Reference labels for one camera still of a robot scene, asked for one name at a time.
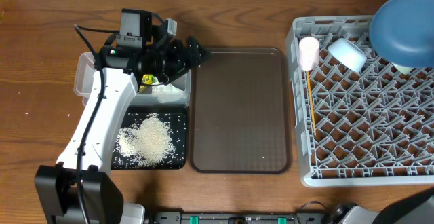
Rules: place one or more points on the grey dishwasher rack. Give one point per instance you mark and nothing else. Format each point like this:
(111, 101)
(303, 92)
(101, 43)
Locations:
(372, 128)

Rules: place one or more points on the white tissue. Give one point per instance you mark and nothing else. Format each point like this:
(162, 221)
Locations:
(160, 89)

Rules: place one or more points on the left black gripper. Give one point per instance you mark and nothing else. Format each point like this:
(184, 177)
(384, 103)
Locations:
(178, 66)

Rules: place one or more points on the mint green bowl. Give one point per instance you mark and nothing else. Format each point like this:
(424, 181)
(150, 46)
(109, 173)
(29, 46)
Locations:
(403, 69)

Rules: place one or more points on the pink plastic cup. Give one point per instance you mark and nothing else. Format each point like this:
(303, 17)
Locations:
(308, 48)

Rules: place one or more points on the dark blue plate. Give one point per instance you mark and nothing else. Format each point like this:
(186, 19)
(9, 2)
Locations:
(401, 31)

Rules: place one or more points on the black plastic tray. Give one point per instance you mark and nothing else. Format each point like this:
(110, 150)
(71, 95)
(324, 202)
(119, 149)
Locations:
(179, 142)

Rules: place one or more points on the white cooked rice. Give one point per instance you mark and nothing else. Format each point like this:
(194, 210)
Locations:
(146, 140)

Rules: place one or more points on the wooden chopstick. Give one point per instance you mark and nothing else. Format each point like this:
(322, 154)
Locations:
(312, 112)

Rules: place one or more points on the light blue small bowl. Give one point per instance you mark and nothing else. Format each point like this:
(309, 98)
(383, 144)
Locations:
(348, 54)

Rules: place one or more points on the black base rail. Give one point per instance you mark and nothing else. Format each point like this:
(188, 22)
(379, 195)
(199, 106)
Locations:
(237, 218)

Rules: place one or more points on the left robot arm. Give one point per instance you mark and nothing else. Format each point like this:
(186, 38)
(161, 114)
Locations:
(78, 188)

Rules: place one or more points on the green snack wrapper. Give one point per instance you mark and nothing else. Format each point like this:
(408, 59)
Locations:
(147, 81)

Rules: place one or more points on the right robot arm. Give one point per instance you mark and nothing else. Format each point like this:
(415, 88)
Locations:
(416, 209)

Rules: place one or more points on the brown serving tray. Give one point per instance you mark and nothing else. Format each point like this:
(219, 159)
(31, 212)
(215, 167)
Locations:
(240, 122)

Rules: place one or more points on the clear plastic bin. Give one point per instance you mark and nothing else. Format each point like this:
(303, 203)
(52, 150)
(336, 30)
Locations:
(84, 80)

